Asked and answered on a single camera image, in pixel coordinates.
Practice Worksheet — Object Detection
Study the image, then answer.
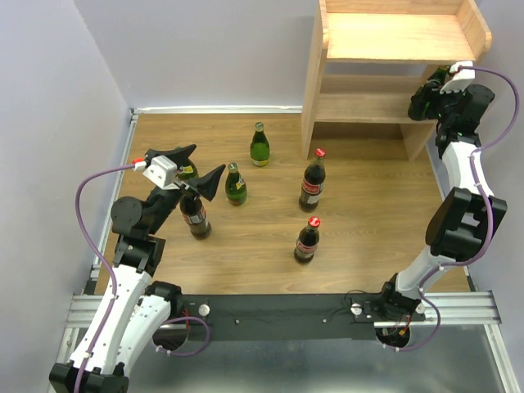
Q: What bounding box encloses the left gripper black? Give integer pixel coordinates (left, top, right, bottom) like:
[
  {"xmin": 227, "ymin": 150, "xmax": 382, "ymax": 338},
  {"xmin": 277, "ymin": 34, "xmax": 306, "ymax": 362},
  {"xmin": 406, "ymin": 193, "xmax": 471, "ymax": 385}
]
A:
[{"xmin": 147, "ymin": 144, "xmax": 226, "ymax": 236}]

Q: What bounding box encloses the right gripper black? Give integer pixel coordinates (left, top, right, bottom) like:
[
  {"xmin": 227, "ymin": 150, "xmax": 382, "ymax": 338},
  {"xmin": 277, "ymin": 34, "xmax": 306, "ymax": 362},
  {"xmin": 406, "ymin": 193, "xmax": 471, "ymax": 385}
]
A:
[{"xmin": 409, "ymin": 83, "xmax": 465, "ymax": 127}]

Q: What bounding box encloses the green bottle red-blue label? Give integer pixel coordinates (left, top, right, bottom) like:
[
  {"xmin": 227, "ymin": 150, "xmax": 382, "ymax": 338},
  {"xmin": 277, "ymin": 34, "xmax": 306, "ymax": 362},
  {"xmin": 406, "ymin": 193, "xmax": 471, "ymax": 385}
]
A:
[{"xmin": 408, "ymin": 65, "xmax": 450, "ymax": 121}]

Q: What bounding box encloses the green bottle red-white label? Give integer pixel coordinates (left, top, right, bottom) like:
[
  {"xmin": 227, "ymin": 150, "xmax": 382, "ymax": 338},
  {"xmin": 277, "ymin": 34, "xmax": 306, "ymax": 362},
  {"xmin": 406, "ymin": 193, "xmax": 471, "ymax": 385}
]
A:
[{"xmin": 225, "ymin": 162, "xmax": 247, "ymax": 206}]

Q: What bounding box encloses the green bottle yellow label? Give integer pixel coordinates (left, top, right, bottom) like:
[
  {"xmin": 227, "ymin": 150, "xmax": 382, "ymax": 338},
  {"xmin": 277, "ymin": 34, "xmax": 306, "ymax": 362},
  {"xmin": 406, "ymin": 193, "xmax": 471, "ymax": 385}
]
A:
[{"xmin": 250, "ymin": 122, "xmax": 270, "ymax": 167}]

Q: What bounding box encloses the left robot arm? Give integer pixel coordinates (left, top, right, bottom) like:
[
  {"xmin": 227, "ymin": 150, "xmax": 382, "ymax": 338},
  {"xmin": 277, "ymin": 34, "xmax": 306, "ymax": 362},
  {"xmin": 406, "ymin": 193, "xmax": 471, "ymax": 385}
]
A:
[{"xmin": 49, "ymin": 144, "xmax": 225, "ymax": 392}]

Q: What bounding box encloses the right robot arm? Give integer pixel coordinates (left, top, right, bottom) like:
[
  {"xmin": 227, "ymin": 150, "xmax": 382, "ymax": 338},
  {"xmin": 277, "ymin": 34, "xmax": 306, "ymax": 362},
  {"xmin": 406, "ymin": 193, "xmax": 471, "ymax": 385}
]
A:
[{"xmin": 376, "ymin": 79, "xmax": 508, "ymax": 321}]

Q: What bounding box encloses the wooden two-tier shelf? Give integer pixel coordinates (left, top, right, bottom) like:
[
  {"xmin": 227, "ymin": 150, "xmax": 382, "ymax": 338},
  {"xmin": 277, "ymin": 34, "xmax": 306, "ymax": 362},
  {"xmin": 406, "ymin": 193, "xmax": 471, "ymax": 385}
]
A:
[{"xmin": 301, "ymin": 1, "xmax": 492, "ymax": 160}]

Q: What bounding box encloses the cola bottle left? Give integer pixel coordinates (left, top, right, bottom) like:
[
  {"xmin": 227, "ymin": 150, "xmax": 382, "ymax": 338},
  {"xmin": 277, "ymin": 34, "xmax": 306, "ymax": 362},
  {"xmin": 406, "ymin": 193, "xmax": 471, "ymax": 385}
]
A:
[{"xmin": 179, "ymin": 196, "xmax": 211, "ymax": 239}]

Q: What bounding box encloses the cola bottle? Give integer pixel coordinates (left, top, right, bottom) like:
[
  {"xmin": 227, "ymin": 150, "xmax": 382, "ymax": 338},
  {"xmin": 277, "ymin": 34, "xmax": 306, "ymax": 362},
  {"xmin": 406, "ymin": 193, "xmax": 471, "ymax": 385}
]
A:
[
  {"xmin": 294, "ymin": 216, "xmax": 320, "ymax": 264},
  {"xmin": 179, "ymin": 196, "xmax": 211, "ymax": 239},
  {"xmin": 299, "ymin": 148, "xmax": 326, "ymax": 212}
]

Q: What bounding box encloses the cola bottle centre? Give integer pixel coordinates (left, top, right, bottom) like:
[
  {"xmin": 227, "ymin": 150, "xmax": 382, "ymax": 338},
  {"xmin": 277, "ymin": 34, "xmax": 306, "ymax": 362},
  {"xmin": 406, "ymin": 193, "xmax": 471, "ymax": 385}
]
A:
[{"xmin": 299, "ymin": 148, "xmax": 326, "ymax": 212}]

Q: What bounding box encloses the cola bottle front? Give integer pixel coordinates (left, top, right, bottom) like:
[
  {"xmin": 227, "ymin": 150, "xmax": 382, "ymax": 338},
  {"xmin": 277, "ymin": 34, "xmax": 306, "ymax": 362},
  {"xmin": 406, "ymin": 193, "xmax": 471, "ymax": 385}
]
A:
[{"xmin": 294, "ymin": 216, "xmax": 320, "ymax": 264}]

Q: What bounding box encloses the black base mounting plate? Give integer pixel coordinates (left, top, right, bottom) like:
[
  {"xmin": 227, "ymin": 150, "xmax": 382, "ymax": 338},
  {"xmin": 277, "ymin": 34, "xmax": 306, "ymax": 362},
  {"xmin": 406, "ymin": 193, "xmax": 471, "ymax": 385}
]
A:
[{"xmin": 183, "ymin": 292, "xmax": 424, "ymax": 341}]

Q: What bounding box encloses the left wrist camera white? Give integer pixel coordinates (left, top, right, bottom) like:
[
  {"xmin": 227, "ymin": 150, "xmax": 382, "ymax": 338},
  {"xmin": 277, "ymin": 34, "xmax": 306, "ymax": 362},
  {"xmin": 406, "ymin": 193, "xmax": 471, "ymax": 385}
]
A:
[{"xmin": 142, "ymin": 156, "xmax": 178, "ymax": 190}]

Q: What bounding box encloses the aluminium frame rail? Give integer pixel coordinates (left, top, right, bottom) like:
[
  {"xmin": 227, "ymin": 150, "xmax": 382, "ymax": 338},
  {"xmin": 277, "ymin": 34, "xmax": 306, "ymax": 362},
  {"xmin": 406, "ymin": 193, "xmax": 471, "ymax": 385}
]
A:
[{"xmin": 48, "ymin": 106, "xmax": 508, "ymax": 393}]

